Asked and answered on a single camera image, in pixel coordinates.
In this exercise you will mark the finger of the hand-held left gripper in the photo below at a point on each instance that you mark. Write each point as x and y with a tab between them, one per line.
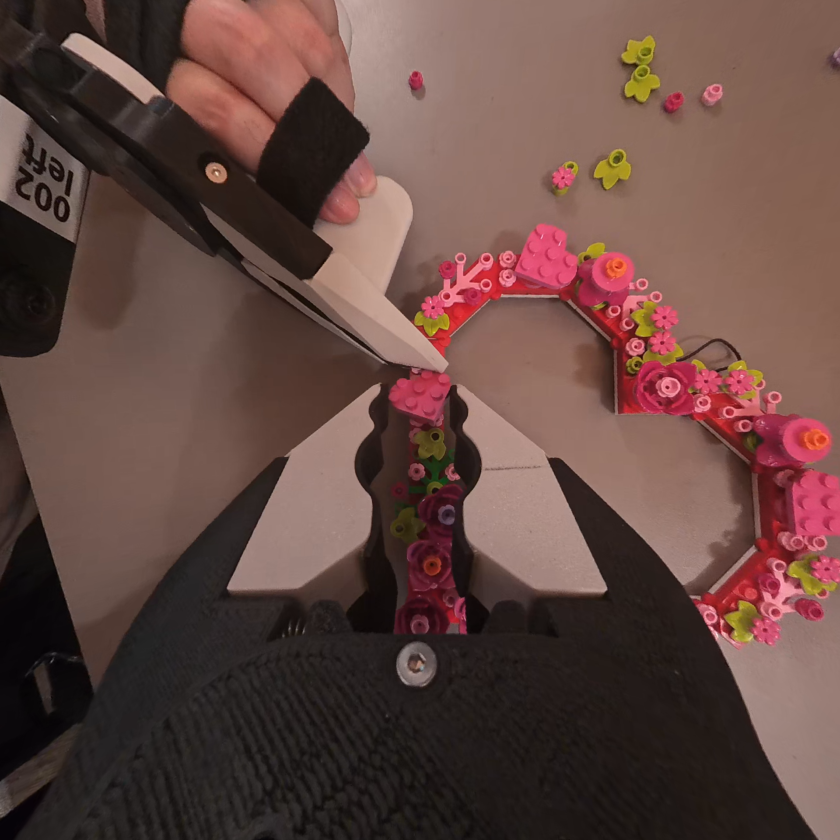
380	321
275	282

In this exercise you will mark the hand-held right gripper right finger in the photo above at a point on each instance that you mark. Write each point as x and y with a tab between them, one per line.
525	525

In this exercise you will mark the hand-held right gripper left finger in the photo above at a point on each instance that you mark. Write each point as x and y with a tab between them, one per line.
308	525

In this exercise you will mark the red lego heart flower wreath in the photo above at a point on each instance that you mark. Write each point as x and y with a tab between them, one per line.
663	387

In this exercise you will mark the lime lego leaf piece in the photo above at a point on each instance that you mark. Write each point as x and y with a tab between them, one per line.
613	169
642	83
638	51

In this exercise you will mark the light pink lego stud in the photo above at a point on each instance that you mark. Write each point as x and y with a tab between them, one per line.
712	94

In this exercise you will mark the person's left hand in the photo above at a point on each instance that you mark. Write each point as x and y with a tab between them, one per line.
249	59

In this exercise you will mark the lime leaf with pink flower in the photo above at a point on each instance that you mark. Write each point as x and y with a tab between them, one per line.
563	177

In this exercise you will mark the person's dark clothing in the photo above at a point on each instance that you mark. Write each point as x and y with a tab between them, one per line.
33	656

